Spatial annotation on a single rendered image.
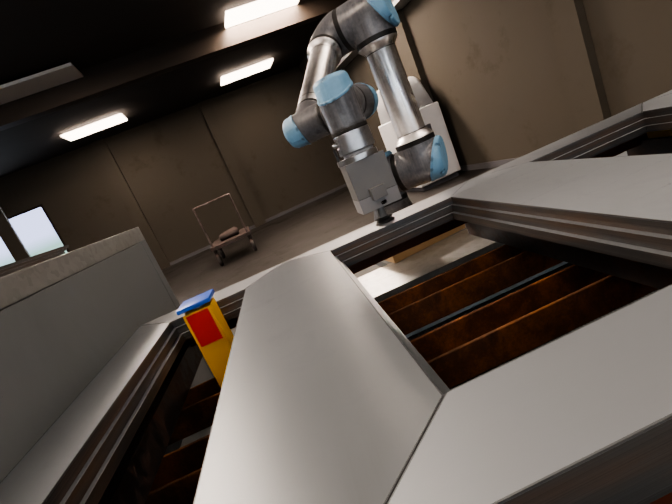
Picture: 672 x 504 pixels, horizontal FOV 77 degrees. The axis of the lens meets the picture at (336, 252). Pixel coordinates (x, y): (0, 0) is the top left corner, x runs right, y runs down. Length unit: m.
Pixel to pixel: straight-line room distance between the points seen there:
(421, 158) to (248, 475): 1.02
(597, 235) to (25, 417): 0.73
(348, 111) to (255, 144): 10.77
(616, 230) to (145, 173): 11.28
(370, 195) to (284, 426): 0.58
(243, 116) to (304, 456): 11.45
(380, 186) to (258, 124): 10.88
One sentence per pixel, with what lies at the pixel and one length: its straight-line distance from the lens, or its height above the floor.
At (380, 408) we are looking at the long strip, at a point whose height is 0.86.
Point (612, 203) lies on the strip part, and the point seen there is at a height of 0.86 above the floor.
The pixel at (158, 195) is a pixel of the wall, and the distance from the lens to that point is 11.50.
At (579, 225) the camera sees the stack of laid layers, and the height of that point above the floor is 0.84.
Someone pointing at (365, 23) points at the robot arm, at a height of 1.29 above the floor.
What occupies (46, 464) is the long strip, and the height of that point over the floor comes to 0.86.
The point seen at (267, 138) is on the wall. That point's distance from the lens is 11.64.
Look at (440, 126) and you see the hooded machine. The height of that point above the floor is 0.76.
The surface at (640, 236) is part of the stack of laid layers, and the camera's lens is 0.51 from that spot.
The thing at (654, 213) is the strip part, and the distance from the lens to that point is 0.51.
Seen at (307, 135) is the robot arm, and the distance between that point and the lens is 0.99.
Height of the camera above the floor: 1.03
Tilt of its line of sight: 13 degrees down
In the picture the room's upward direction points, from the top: 23 degrees counter-clockwise
